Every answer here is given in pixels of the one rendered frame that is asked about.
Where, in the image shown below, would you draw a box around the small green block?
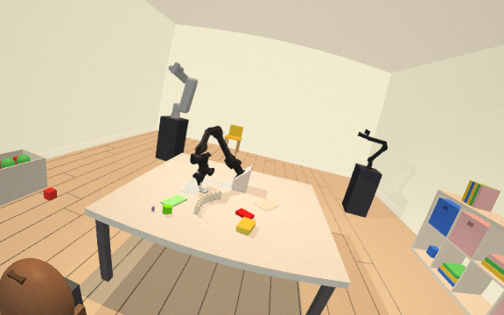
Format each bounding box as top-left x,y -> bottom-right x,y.
162,205 -> 172,214

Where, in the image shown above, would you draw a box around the red rectangular block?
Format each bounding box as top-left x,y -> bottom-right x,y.
235,208 -> 255,219

